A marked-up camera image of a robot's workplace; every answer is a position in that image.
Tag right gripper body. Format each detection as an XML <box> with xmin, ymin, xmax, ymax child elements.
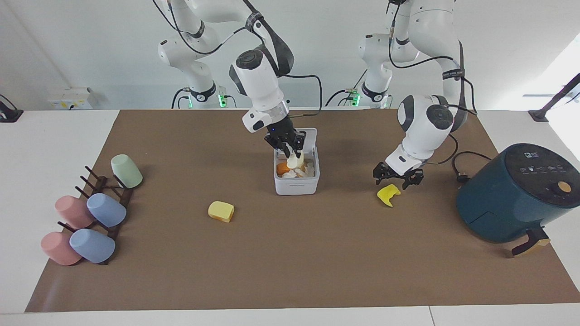
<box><xmin>264</xmin><ymin>118</ymin><xmax>300</xmax><ymax>148</ymax></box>

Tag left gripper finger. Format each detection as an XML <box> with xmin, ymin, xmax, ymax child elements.
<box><xmin>401</xmin><ymin>168</ymin><xmax>425</xmax><ymax>191</ymax></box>
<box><xmin>372</xmin><ymin>162</ymin><xmax>396</xmax><ymax>186</ymax></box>

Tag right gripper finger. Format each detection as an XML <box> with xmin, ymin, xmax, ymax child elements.
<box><xmin>266</xmin><ymin>138</ymin><xmax>294</xmax><ymax>160</ymax></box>
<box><xmin>291</xmin><ymin>131</ymin><xmax>307</xmax><ymax>161</ymax></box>

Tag yellow crumpled trash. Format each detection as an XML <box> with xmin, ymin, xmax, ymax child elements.
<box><xmin>377</xmin><ymin>184</ymin><xmax>401</xmax><ymax>208</ymax></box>

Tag white trash bin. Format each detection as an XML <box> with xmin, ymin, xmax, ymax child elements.
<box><xmin>274</xmin><ymin>128</ymin><xmax>320</xmax><ymax>196</ymax></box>

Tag white crumpled paper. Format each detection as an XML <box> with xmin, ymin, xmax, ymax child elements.
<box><xmin>282</xmin><ymin>159</ymin><xmax>316</xmax><ymax>179</ymax></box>

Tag yellow sponge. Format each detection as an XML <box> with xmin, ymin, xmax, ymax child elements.
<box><xmin>208</xmin><ymin>201</ymin><xmax>235</xmax><ymax>223</ymax></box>

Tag dark teal air fryer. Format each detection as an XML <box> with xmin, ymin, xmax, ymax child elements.
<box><xmin>456</xmin><ymin>143</ymin><xmax>580</xmax><ymax>258</ymax></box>

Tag green cup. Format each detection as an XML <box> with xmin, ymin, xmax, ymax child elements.
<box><xmin>111</xmin><ymin>154</ymin><xmax>144</xmax><ymax>189</ymax></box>

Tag black stand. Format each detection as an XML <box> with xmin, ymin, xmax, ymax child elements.
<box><xmin>527</xmin><ymin>72</ymin><xmax>580</xmax><ymax>123</ymax></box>
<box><xmin>0</xmin><ymin>94</ymin><xmax>24</xmax><ymax>123</ymax></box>

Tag dark wooden cup rack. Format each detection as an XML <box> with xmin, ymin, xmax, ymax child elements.
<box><xmin>58</xmin><ymin>166</ymin><xmax>135</xmax><ymax>266</ymax></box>

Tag blue cup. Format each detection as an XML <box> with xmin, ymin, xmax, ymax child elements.
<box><xmin>86</xmin><ymin>193</ymin><xmax>127</xmax><ymax>228</ymax></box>
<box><xmin>69</xmin><ymin>228</ymin><xmax>116</xmax><ymax>264</ymax></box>

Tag pink cup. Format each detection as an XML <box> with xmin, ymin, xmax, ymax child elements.
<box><xmin>40</xmin><ymin>231</ymin><xmax>83</xmax><ymax>266</ymax></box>
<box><xmin>55</xmin><ymin>195</ymin><xmax>94</xmax><ymax>230</ymax></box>

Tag black air fryer cable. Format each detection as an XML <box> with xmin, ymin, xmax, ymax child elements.
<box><xmin>451</xmin><ymin>151</ymin><xmax>494</xmax><ymax>183</ymax></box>

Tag white wall socket box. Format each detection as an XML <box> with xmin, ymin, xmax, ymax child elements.
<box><xmin>48</xmin><ymin>87</ymin><xmax>95</xmax><ymax>110</ymax></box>

